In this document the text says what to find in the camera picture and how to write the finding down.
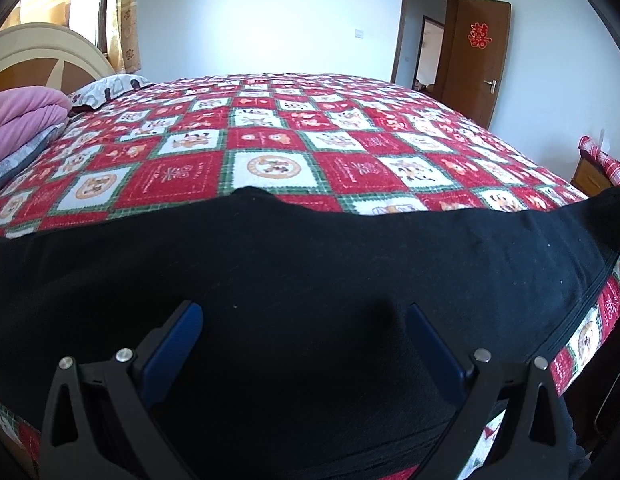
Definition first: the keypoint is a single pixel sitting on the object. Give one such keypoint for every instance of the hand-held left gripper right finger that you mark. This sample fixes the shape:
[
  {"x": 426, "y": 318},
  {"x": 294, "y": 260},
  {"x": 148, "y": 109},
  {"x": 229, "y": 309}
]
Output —
[{"x": 440, "y": 355}]

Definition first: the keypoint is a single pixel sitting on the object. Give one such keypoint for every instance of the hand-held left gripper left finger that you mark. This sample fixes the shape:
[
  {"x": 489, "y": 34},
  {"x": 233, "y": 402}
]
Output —
[{"x": 172, "y": 347}]

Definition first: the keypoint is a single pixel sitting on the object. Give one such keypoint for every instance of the black pants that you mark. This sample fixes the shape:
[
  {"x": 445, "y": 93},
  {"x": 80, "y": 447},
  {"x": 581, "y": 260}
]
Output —
[{"x": 310, "y": 270}]

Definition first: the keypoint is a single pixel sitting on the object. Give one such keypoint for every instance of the wooden dresser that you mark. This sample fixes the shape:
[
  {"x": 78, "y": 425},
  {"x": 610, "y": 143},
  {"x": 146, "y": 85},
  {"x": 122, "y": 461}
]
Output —
[{"x": 587, "y": 175}]

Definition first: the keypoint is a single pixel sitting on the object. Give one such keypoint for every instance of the bed with red patterned sheet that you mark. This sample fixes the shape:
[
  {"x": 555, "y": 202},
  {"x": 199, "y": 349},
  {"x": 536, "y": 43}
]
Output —
[{"x": 270, "y": 125}]

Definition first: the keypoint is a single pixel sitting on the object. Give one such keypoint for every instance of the grey folded blanket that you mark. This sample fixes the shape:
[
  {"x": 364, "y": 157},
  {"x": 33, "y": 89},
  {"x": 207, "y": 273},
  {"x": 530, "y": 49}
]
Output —
[{"x": 14, "y": 160}]

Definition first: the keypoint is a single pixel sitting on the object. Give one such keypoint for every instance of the red plaid cloth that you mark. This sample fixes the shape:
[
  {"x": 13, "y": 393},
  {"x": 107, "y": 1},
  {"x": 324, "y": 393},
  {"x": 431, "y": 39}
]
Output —
[{"x": 610, "y": 165}]

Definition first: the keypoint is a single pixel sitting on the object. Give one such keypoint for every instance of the patterned pillow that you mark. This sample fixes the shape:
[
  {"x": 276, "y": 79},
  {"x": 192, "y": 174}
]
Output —
[{"x": 104, "y": 87}]

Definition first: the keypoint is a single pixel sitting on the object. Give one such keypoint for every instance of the brown sofa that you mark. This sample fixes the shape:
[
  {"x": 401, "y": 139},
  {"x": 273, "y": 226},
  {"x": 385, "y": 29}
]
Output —
[{"x": 423, "y": 84}]

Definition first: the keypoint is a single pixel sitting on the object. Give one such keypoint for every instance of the pink folded quilt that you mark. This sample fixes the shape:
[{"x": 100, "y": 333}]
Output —
[{"x": 19, "y": 110}]

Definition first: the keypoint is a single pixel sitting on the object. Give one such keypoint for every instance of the brown wooden door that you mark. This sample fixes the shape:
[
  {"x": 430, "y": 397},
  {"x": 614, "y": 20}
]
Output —
[{"x": 477, "y": 75}]

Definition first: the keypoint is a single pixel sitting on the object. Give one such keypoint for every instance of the red paper door decoration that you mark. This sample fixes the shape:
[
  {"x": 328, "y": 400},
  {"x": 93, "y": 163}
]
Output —
[{"x": 479, "y": 35}]

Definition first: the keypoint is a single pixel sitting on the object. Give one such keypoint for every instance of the narrow yellow curtain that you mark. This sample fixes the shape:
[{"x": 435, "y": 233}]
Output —
[{"x": 127, "y": 20}]

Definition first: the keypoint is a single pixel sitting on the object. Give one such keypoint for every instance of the cream wooden headboard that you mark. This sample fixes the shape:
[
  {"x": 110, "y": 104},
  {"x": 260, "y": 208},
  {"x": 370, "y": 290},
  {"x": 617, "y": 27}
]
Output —
[{"x": 19, "y": 50}]

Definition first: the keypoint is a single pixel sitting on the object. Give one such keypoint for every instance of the window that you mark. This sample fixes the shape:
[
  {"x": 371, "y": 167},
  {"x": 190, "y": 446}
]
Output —
[{"x": 103, "y": 10}]

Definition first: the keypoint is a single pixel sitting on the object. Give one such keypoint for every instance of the brown door frame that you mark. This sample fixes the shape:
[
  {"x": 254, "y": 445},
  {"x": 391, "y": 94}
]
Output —
[{"x": 402, "y": 25}]

